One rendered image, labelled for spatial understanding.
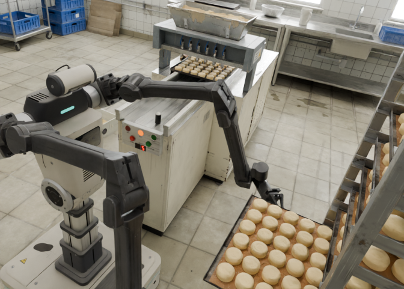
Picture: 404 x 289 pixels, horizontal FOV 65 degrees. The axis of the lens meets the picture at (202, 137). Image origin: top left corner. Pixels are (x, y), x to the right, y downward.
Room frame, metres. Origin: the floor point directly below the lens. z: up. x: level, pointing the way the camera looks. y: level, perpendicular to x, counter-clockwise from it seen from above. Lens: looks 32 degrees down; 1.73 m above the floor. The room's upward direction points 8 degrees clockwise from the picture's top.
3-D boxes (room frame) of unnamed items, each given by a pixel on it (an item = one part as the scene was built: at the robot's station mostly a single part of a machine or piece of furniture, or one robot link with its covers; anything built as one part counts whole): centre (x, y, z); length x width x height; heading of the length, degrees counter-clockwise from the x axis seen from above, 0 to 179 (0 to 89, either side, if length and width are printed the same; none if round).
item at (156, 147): (1.43, 0.32, 0.77); 0.24 x 0.04 x 0.14; 72
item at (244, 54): (2.25, 0.05, 1.01); 0.72 x 0.33 x 0.34; 72
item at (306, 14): (4.59, -1.15, 0.98); 0.20 x 0.14 x 0.20; 24
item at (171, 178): (1.77, 0.21, 0.45); 0.70 x 0.34 x 0.90; 162
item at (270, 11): (4.85, -0.73, 0.94); 0.33 x 0.33 x 0.12
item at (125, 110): (2.40, 0.15, 0.87); 2.01 x 0.03 x 0.07; 162
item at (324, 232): (0.74, -0.45, 0.96); 0.05 x 0.05 x 0.02
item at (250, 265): (0.58, -0.19, 0.96); 0.05 x 0.05 x 0.02
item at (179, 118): (2.31, -0.12, 0.87); 2.01 x 0.03 x 0.07; 162
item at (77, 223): (0.98, 0.50, 0.48); 0.11 x 0.11 x 0.40; 67
